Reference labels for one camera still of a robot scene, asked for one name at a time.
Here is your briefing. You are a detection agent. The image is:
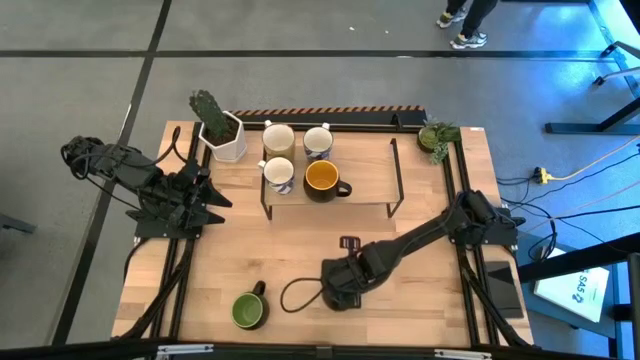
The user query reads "black slanted beam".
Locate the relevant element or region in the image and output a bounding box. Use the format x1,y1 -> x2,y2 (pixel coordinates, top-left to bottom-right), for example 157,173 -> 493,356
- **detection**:
517,243 -> 640,284

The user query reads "green mug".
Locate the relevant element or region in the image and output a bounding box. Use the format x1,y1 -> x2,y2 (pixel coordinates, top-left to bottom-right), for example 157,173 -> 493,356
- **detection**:
230,280 -> 270,331

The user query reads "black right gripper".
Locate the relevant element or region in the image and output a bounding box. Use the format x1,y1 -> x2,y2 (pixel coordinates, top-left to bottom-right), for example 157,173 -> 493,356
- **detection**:
322,248 -> 377,310

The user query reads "white mug with blue flowers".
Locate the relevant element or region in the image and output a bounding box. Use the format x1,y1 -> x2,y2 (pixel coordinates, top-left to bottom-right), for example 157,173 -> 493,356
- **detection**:
302,122 -> 335,162

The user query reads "small green potted succulent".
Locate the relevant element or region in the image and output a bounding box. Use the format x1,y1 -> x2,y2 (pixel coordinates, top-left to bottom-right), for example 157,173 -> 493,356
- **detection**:
417,118 -> 462,166

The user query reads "person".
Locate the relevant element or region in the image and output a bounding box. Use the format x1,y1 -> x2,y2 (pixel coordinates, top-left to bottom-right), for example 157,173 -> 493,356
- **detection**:
435,0 -> 499,51

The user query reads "white mug with blue stripes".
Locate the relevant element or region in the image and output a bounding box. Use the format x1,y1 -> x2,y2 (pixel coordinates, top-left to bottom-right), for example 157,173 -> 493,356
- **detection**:
257,155 -> 296,196

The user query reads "green cactus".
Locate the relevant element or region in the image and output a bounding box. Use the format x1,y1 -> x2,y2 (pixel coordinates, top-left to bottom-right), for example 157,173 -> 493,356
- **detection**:
188,89 -> 232,142

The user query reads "yellow extension cable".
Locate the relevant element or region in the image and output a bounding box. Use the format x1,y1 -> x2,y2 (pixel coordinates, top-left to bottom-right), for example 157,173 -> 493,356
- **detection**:
549,133 -> 640,182

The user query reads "white hexagonal plant pot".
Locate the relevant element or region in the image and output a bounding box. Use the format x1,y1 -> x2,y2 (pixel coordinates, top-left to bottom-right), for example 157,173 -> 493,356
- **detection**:
198,110 -> 249,164

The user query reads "white printed box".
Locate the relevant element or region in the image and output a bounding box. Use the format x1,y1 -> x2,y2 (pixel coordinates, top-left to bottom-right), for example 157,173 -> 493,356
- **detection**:
532,247 -> 612,324

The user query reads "black cable loop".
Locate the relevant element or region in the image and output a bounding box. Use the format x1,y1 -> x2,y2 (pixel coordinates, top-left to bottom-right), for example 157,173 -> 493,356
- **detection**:
279,276 -> 329,314

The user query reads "black diagonal frame strut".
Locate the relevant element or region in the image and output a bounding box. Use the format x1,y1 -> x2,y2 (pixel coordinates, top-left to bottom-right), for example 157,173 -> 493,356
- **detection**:
460,267 -> 531,349

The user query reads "black orange striped cable ramp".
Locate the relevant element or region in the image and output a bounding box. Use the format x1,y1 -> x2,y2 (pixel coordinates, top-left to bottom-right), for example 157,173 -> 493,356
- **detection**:
230,104 -> 429,132

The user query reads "black mug yellow inside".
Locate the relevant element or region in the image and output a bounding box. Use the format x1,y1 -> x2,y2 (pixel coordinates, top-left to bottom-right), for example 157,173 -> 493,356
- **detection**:
302,159 -> 354,204

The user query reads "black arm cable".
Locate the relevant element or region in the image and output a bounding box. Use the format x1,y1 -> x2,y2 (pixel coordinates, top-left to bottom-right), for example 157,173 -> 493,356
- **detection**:
149,125 -> 182,169

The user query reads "black overhead frame beam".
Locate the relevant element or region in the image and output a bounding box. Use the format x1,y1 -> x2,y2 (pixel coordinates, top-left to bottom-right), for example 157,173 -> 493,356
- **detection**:
0,338 -> 640,360

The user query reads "black metal frame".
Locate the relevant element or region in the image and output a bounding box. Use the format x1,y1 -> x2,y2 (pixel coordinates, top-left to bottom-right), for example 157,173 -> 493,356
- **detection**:
115,243 -> 197,341

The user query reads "black flat tablet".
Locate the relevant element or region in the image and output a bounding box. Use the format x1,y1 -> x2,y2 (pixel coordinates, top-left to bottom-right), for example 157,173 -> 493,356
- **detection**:
483,259 -> 525,320

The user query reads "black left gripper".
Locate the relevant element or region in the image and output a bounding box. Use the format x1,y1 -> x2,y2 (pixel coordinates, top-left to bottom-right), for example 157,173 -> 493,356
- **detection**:
167,159 -> 234,229

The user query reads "black aluminium frame rail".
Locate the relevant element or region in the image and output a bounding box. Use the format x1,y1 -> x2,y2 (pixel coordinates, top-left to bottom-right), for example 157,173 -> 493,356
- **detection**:
148,122 -> 201,340
442,144 -> 475,347
169,144 -> 214,340
452,144 -> 500,347

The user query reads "person's shoe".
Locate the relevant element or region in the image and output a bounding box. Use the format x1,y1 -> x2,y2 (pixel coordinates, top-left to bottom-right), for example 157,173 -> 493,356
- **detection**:
435,8 -> 469,30
448,30 -> 489,51

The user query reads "black desk frame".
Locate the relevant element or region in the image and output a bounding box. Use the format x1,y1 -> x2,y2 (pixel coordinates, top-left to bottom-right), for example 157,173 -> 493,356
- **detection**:
543,0 -> 640,137

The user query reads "beige mug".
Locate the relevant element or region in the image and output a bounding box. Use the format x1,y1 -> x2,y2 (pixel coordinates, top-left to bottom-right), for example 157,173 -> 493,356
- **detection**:
261,119 -> 297,162

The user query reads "black floor cable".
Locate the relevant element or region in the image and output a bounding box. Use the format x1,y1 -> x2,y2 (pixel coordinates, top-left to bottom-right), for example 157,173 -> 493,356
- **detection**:
494,149 -> 640,221

